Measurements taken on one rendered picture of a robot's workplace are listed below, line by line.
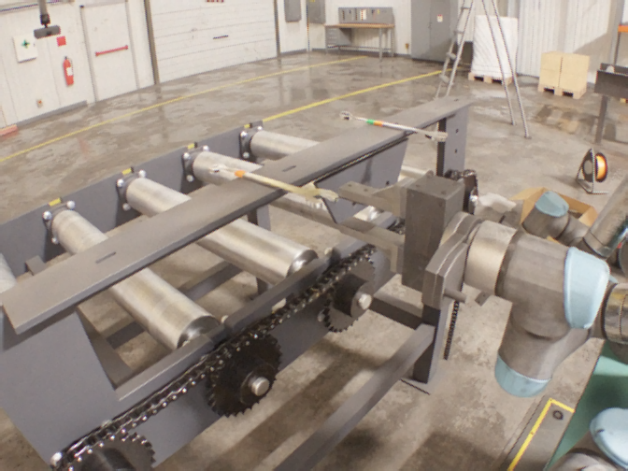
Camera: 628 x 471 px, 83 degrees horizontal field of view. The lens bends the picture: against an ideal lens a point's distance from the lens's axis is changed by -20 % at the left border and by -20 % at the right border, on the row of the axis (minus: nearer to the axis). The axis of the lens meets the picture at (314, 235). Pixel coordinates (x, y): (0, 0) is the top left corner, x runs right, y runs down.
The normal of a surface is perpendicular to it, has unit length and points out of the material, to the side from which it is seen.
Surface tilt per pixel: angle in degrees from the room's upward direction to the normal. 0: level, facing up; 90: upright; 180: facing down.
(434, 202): 90
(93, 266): 0
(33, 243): 90
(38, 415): 90
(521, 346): 90
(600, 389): 0
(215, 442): 0
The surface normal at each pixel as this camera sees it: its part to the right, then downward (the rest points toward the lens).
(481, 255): -0.60, -0.05
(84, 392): 0.76, 0.29
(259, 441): -0.05, -0.87
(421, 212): -0.65, 0.40
